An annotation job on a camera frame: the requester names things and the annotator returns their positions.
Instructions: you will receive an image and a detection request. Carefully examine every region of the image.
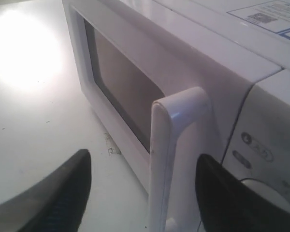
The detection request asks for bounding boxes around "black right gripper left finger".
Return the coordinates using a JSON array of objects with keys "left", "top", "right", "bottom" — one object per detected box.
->
[{"left": 0, "top": 149, "right": 91, "bottom": 232}]

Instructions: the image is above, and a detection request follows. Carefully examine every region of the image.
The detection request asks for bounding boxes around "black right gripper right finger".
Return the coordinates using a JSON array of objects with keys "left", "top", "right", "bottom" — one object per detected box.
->
[{"left": 195, "top": 154, "right": 290, "bottom": 232}]

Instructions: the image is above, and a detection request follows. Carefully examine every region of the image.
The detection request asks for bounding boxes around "white microwave door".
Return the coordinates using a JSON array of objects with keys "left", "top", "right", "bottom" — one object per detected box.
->
[{"left": 63, "top": 0, "right": 281, "bottom": 232}]

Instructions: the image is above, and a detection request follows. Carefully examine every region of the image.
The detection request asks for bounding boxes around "white Midea microwave body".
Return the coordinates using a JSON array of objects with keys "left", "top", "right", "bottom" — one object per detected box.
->
[{"left": 149, "top": 0, "right": 290, "bottom": 232}]

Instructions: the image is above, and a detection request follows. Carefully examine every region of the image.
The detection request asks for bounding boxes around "blue white warning label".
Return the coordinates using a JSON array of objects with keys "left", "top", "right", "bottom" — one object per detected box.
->
[{"left": 228, "top": 0, "right": 290, "bottom": 40}]

